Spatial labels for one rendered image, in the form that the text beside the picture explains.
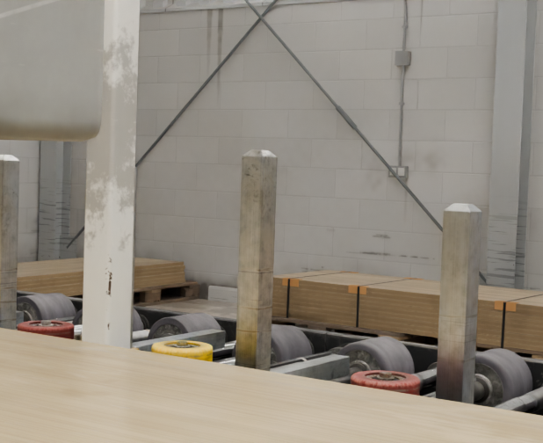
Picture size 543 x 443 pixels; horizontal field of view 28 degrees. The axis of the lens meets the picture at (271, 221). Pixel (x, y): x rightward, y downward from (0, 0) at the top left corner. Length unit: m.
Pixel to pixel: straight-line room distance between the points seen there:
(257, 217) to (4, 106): 1.27
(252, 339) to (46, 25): 1.29
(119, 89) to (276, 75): 7.36
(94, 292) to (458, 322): 0.49
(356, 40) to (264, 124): 1.04
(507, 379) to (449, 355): 0.44
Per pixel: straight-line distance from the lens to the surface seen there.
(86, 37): 0.23
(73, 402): 1.14
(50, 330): 1.58
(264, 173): 1.47
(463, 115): 8.00
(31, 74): 0.22
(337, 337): 2.03
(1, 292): 1.82
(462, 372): 1.34
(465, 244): 1.33
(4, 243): 1.81
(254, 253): 1.48
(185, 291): 9.15
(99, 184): 1.48
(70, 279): 8.08
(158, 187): 9.50
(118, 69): 1.47
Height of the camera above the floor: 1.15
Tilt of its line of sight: 3 degrees down
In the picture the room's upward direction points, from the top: 2 degrees clockwise
